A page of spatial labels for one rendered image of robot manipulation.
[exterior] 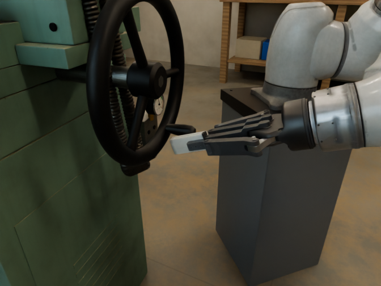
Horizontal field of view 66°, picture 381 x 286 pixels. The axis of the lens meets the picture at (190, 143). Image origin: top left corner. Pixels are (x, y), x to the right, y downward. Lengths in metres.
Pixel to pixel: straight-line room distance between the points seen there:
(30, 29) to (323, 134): 0.45
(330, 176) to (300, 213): 0.15
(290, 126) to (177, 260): 0.91
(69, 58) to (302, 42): 0.60
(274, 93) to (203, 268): 0.70
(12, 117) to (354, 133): 0.49
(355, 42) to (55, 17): 0.71
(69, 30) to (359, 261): 1.27
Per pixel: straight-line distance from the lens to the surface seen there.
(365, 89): 0.43
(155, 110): 0.81
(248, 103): 0.90
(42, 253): 0.67
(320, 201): 1.07
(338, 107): 0.42
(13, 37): 0.54
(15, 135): 0.55
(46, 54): 0.49
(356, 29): 0.91
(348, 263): 1.38
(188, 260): 1.24
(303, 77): 0.88
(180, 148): 0.53
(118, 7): 0.41
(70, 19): 0.48
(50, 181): 0.63
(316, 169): 0.96
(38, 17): 0.52
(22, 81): 0.55
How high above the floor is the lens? 0.95
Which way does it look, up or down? 28 degrees down
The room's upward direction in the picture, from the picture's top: straight up
